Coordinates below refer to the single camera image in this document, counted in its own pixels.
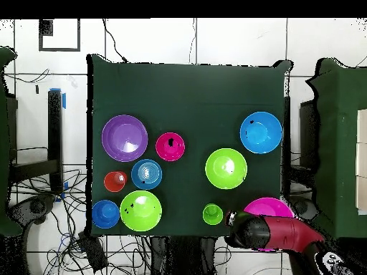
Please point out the wide purple plastic bowl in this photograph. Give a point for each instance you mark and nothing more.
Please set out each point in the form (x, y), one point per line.
(124, 137)

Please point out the orange plastic cup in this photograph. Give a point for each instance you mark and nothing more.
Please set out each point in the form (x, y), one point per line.
(114, 182)

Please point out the black metal stand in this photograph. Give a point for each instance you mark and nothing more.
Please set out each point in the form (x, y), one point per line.
(55, 129)

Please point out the large pink plastic bowl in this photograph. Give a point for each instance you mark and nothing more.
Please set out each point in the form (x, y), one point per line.
(268, 207)

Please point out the small dark blue bowl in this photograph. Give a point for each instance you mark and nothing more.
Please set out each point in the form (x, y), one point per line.
(105, 214)

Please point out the black pedestal leg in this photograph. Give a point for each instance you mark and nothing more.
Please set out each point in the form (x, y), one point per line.
(31, 209)
(302, 204)

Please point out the blue straight-sided bowl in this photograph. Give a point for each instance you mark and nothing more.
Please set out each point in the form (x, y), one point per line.
(146, 174)

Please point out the large light blue bowl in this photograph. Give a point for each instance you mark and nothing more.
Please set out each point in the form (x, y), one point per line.
(261, 133)

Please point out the black power box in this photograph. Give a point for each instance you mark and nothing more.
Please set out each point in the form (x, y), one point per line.
(94, 252)

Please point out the small crimson plastic bowl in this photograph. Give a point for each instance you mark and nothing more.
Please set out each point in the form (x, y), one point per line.
(170, 150)

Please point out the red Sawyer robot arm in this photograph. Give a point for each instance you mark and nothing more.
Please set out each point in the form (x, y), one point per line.
(286, 233)

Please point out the dark green tablecloth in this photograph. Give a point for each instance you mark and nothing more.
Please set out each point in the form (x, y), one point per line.
(186, 97)

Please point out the neighbouring green covered table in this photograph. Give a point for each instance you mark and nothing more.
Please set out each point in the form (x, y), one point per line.
(341, 143)
(4, 172)

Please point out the green plastic bowl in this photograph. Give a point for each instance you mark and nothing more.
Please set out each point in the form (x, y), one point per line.
(140, 212)
(226, 169)

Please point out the green plastic cup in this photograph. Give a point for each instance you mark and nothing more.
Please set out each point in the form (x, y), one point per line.
(212, 214)

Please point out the black square floor frame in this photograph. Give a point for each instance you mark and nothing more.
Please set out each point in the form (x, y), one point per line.
(40, 34)

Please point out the white box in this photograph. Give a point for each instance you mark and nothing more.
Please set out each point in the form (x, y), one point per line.
(361, 160)

